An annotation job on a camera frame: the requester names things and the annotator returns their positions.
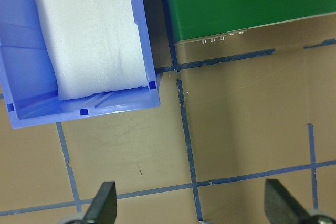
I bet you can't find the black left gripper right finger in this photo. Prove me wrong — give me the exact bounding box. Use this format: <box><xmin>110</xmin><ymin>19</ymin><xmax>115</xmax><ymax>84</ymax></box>
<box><xmin>264</xmin><ymin>179</ymin><xmax>314</xmax><ymax>224</ymax></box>

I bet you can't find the white foam pad left bin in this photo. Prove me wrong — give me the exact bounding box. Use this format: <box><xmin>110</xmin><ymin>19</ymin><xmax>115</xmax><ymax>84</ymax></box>
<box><xmin>35</xmin><ymin>0</ymin><xmax>147</xmax><ymax>100</ymax></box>

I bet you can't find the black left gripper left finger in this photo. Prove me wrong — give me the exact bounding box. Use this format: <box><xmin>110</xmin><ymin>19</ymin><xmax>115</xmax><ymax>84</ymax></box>
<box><xmin>80</xmin><ymin>182</ymin><xmax>117</xmax><ymax>224</ymax></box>

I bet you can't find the blue bin far left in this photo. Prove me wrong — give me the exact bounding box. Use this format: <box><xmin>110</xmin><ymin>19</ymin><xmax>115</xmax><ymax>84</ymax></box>
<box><xmin>1</xmin><ymin>0</ymin><xmax>160</xmax><ymax>129</ymax></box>

